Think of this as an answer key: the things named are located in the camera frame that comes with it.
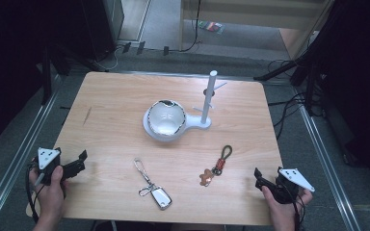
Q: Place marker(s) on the dark cabinet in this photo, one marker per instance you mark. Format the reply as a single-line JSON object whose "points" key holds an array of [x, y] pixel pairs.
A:
{"points": [[102, 25]]}

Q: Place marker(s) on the dark curtain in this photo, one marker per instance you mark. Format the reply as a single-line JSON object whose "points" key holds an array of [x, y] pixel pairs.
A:
{"points": [[9, 64], [359, 80]]}

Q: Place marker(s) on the black plug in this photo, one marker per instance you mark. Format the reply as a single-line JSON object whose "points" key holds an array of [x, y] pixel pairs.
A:
{"points": [[126, 47], [166, 50], [140, 47]]}

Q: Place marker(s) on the black metal stand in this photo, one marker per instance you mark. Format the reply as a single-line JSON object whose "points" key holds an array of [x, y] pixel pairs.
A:
{"points": [[308, 86], [47, 77]]}

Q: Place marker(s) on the metal floor rail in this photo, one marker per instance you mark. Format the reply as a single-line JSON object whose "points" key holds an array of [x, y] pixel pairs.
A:
{"points": [[327, 166], [19, 154]]}

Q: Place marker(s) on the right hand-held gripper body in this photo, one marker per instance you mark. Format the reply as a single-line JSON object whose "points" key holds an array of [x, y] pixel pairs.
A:
{"points": [[291, 183]]}

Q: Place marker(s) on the person's right hand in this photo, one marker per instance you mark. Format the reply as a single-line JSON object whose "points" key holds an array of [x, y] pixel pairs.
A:
{"points": [[282, 210]]}

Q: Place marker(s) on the colourful packet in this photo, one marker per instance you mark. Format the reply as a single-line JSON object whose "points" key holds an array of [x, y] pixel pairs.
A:
{"points": [[211, 27]]}

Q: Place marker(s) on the white bowl with silver rim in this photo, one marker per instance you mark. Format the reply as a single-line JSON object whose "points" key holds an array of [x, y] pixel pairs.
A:
{"points": [[166, 117]]}

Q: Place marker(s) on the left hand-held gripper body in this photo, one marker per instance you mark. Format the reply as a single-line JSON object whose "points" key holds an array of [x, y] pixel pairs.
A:
{"points": [[47, 158]]}

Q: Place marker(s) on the white key rack with pole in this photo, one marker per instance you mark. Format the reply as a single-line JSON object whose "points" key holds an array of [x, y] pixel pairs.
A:
{"points": [[206, 99]]}

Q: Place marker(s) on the person's left hand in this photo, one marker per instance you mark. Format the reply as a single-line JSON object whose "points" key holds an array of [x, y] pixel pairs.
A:
{"points": [[49, 199]]}

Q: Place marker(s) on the light wooden shelf unit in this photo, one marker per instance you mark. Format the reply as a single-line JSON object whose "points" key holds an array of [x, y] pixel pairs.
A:
{"points": [[250, 12]]}

